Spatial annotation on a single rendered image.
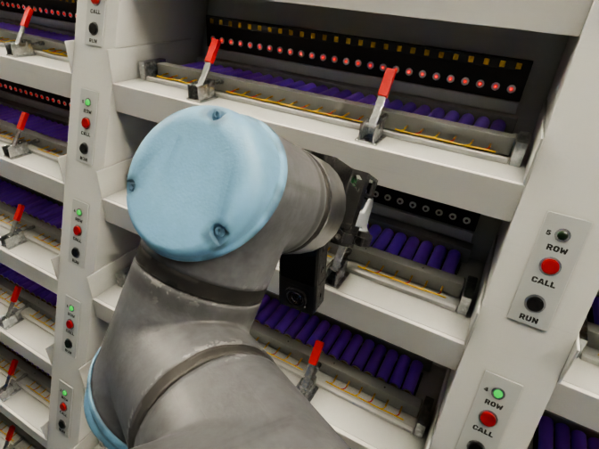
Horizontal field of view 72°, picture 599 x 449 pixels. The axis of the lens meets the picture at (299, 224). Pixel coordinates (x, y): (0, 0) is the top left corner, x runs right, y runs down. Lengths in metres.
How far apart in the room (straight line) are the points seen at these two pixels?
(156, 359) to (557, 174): 0.40
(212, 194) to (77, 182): 0.61
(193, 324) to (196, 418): 0.07
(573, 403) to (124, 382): 0.46
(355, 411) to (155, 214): 0.48
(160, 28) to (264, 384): 0.69
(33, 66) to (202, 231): 0.72
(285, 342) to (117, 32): 0.55
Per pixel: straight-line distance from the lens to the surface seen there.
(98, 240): 0.81
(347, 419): 0.65
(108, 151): 0.77
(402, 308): 0.55
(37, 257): 1.00
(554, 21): 0.51
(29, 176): 0.94
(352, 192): 0.43
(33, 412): 1.20
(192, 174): 0.23
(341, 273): 0.56
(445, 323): 0.55
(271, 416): 0.20
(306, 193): 0.27
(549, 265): 0.49
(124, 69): 0.76
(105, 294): 0.85
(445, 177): 0.49
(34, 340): 1.08
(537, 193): 0.49
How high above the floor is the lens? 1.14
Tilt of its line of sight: 15 degrees down
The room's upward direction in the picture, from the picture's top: 13 degrees clockwise
